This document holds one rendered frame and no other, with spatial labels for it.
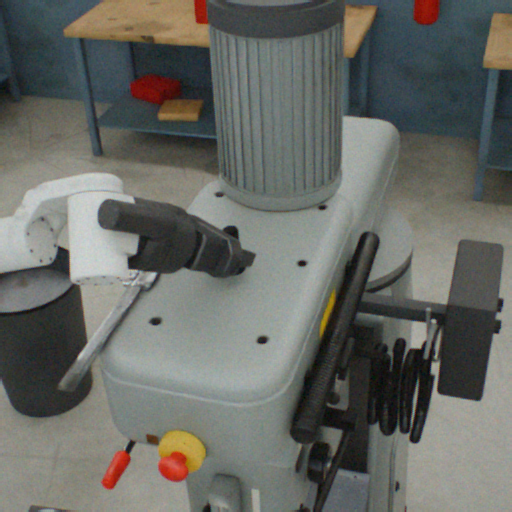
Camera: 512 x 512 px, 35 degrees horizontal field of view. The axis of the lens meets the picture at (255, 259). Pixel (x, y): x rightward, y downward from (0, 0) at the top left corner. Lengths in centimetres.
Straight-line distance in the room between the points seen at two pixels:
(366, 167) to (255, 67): 56
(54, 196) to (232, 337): 28
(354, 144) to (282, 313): 74
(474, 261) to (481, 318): 13
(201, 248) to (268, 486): 45
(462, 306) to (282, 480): 40
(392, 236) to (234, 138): 66
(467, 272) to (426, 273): 290
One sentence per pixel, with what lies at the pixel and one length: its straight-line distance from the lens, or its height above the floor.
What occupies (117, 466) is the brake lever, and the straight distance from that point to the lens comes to 114.
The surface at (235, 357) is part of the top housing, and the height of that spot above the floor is 189.
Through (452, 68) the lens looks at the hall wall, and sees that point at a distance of 547.
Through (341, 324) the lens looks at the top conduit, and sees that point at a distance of 117.
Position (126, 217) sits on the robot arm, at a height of 209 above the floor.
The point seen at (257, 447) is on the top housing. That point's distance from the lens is 104.
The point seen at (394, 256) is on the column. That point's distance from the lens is 173.
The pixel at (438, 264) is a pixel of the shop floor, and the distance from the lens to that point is 440.
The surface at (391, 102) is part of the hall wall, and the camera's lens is 562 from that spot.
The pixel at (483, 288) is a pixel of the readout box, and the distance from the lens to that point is 139.
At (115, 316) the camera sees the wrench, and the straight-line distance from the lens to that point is 107.
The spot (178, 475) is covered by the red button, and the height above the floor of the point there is 176.
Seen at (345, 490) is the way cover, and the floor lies 102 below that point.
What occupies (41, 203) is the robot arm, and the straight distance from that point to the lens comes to 97.
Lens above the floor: 256
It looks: 36 degrees down
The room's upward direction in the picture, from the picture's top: 3 degrees counter-clockwise
